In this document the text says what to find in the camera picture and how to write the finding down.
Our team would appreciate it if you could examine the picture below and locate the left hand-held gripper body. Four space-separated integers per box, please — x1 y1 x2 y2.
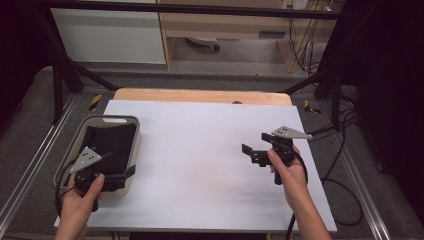
69 146 128 193

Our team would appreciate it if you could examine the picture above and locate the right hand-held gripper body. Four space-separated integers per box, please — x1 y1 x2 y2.
249 125 313 186

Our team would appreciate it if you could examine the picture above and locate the black garment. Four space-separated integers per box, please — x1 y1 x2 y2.
79 123 138 176

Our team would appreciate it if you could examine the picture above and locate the beige plastic bin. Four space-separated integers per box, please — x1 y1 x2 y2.
53 114 142 200

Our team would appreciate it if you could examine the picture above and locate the person's right hand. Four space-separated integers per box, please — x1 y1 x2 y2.
266 145 309 212

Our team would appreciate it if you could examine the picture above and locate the person's left hand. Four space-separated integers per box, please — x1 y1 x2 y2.
59 173 106 228

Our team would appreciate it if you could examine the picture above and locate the white table cover board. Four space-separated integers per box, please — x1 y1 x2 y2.
54 99 338 233

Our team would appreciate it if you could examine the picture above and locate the black metal stand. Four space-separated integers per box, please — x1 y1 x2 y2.
283 59 344 131
33 9 119 124

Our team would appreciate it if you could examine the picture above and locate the white office chair base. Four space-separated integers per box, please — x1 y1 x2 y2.
185 36 222 52

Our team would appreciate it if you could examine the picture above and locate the white cabinet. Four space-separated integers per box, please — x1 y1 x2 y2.
50 8 167 64

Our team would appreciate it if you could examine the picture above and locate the light wooden desk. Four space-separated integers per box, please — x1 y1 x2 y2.
156 0 346 73

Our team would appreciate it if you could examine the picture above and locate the black curtain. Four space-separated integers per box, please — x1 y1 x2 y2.
0 0 54 128
343 0 424 214

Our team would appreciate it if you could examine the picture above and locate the white power strip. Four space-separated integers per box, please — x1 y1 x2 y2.
281 0 309 10

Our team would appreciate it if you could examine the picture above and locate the left hand-held gripper cable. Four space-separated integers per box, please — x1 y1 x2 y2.
54 159 78 218

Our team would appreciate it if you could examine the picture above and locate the hand-held gripper cable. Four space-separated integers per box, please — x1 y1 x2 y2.
285 151 309 240
54 159 78 218

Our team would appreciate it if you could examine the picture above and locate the aluminium rail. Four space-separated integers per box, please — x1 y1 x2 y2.
331 133 392 240
0 94 79 228

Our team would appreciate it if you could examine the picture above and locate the right hand-held gripper cable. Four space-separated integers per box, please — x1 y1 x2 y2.
285 151 309 240

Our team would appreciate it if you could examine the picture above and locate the bundle of hanging cables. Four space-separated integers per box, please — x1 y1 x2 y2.
288 9 329 76

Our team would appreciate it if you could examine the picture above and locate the black floor cable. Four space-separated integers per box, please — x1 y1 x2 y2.
321 109 365 228

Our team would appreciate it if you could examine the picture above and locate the black horizontal frame bar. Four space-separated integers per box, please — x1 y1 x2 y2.
39 0 346 20

